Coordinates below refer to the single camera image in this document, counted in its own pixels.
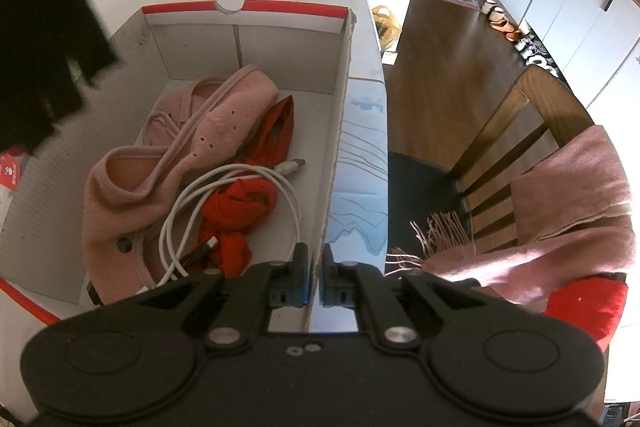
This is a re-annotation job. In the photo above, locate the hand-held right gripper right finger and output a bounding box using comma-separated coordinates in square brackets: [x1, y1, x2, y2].
[322, 244, 490, 354]

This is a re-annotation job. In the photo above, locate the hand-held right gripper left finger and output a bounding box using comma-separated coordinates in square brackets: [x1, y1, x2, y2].
[132, 243, 311, 354]

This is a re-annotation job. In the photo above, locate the pink fleece hat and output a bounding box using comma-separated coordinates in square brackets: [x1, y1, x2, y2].
[82, 64, 281, 305]

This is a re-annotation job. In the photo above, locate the red and white cardboard box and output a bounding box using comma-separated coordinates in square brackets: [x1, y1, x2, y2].
[0, 0, 358, 333]

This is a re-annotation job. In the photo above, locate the black fingerless glove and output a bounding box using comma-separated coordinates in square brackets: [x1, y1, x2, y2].
[0, 0, 126, 155]

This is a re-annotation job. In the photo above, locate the red cloth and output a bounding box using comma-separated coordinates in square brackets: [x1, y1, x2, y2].
[195, 96, 296, 278]

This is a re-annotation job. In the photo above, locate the blue printed table mat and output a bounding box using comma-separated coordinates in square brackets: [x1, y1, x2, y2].
[324, 77, 390, 280]

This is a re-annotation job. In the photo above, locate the red cushion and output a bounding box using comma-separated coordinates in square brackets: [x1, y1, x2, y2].
[542, 279, 629, 353]

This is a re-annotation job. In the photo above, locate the pink fringed scarf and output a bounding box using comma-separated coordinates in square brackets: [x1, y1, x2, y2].
[385, 124, 636, 305]

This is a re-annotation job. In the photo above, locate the yellow plastic bag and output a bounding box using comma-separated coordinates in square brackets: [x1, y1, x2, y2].
[371, 5, 402, 52]

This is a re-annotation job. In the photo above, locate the dark wooden chair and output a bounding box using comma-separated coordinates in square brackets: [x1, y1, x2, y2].
[387, 64, 596, 258]

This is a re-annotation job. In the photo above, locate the red printed packet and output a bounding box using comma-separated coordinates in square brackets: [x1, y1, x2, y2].
[0, 152, 26, 195]

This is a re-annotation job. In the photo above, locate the row of shoes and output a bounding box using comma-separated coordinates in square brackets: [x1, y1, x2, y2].
[482, 0, 558, 78]

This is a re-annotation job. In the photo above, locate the white charging cable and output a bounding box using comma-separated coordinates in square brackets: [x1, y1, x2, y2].
[159, 157, 307, 289]

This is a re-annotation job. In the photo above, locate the white wall cabinet unit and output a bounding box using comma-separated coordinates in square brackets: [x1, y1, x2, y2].
[492, 0, 640, 108]

